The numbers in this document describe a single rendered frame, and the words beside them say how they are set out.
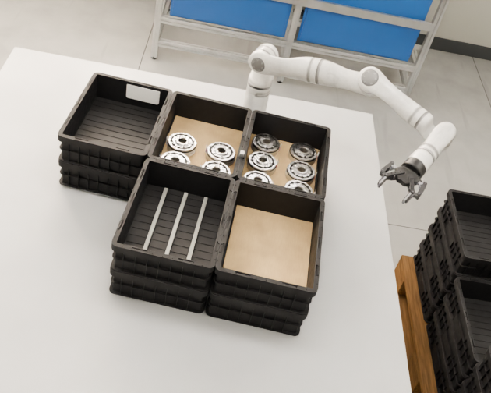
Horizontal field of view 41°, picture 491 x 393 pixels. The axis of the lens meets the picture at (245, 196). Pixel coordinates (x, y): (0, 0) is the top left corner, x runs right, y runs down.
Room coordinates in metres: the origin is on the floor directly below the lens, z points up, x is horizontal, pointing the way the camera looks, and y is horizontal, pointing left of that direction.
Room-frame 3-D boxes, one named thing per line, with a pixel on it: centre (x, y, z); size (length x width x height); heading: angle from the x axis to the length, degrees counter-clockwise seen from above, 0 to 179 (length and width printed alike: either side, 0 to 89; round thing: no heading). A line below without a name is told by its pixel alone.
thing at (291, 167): (1.81, -0.17, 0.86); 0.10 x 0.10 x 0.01
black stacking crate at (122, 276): (1.41, 0.19, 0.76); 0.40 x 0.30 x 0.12; 1
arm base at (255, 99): (2.17, 0.05, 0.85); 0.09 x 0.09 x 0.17; 88
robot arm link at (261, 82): (2.17, 0.06, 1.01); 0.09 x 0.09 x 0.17; 74
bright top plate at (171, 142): (1.81, 0.26, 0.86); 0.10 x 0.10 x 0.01
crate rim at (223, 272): (1.41, -0.11, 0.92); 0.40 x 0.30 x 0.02; 1
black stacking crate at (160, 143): (1.80, 0.20, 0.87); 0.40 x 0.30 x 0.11; 1
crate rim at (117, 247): (1.41, 0.19, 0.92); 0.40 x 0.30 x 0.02; 1
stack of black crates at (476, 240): (2.09, -1.01, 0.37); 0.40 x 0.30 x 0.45; 6
